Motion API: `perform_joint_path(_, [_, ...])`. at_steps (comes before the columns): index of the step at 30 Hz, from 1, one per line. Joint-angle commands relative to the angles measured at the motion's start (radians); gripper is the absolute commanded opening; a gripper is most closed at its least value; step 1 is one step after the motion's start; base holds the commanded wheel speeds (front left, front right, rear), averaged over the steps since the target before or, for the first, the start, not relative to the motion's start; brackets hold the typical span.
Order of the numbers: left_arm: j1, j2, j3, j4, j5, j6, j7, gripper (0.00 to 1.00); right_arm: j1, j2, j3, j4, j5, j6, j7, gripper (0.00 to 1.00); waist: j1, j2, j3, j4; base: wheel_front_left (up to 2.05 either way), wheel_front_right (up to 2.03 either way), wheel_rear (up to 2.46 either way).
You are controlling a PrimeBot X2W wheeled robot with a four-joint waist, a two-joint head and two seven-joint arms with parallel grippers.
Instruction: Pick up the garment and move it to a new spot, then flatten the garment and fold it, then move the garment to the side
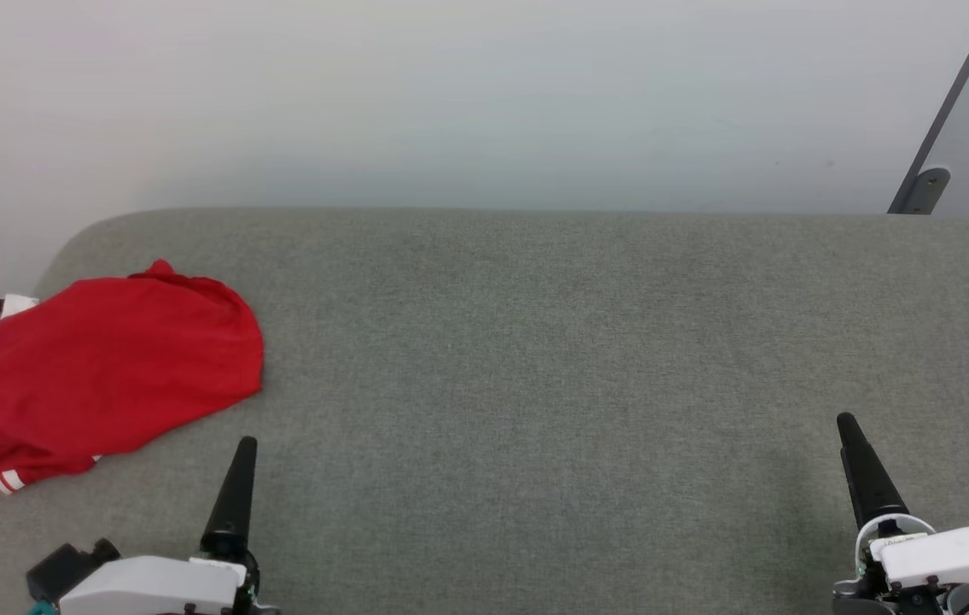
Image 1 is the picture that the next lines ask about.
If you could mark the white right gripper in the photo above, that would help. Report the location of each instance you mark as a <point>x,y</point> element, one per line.
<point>954,555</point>

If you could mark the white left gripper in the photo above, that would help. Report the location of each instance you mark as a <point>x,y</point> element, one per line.
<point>151,585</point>

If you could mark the red basketball jersey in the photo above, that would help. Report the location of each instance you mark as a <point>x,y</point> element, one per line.
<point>100,367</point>

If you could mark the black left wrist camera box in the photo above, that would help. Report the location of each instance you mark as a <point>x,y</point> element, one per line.
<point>66,571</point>

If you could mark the grey metal post bracket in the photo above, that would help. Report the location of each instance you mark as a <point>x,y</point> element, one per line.
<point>926,190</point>

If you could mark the grey metal post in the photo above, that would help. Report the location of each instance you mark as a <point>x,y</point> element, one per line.
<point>954,94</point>

